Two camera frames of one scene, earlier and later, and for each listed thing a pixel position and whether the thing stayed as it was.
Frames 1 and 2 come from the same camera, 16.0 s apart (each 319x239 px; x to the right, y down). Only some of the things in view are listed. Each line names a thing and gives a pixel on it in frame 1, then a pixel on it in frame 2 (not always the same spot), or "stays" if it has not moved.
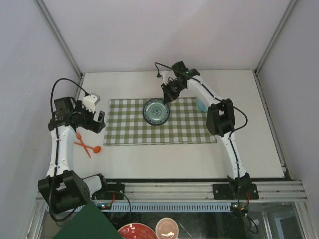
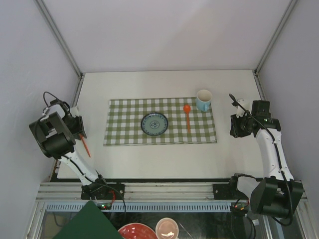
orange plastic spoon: [96, 149] → [187, 108]
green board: [90, 223] stays
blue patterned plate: [156, 112] → [154, 124]
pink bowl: [167, 228] stays
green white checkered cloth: [126, 124] stays
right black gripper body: [172, 89] → [240, 125]
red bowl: [137, 231] stays
